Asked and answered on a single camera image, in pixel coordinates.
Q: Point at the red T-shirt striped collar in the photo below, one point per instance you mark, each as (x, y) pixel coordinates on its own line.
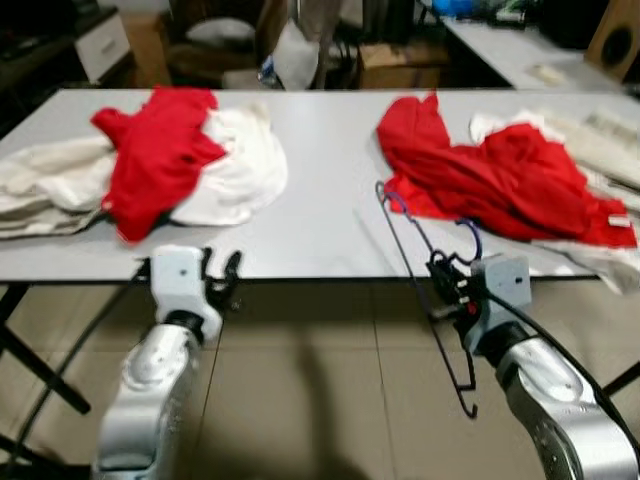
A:
(155, 150)

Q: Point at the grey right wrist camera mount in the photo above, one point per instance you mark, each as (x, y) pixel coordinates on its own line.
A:
(508, 285)

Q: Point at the white remote control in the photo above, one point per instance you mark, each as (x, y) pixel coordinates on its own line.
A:
(550, 74)

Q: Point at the white cushion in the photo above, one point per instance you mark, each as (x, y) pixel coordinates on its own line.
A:
(297, 58)

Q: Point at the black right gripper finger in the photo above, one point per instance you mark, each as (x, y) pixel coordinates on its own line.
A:
(447, 310)
(441, 265)

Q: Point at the cardboard box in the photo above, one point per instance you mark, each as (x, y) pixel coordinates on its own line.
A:
(400, 65)

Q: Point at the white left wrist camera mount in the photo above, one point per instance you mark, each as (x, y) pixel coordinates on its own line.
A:
(178, 285)

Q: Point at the beige hanging cloth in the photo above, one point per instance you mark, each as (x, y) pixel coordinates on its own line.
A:
(318, 20)

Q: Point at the white garment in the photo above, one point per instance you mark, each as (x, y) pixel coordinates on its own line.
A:
(245, 170)

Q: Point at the purple plastic hanger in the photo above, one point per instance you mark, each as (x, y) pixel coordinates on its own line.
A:
(408, 258)

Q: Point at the brown armchair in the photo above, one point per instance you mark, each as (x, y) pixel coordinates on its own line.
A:
(200, 62)

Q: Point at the white drawer cabinet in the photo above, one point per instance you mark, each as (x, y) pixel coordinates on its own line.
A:
(102, 45)

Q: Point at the white table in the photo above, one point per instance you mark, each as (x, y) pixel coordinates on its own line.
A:
(500, 50)

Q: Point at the white shirt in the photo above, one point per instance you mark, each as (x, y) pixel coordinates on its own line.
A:
(595, 265)

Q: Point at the black table leg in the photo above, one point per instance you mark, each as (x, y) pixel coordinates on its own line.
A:
(625, 378)
(45, 375)

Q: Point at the wooden speaker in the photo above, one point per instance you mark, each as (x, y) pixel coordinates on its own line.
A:
(615, 40)

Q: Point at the red garment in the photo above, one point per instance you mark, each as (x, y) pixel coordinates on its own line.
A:
(500, 180)

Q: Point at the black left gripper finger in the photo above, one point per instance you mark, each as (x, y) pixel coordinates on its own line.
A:
(234, 270)
(209, 263)

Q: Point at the blue plastic bag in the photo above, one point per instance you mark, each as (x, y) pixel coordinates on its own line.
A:
(452, 8)

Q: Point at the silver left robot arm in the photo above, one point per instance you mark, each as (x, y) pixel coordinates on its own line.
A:
(150, 400)

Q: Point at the grey pillow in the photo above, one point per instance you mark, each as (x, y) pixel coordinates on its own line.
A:
(220, 30)

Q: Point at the small blue object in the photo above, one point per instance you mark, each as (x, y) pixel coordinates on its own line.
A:
(267, 70)

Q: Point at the dark TV stand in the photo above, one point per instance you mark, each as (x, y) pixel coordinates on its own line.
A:
(40, 60)

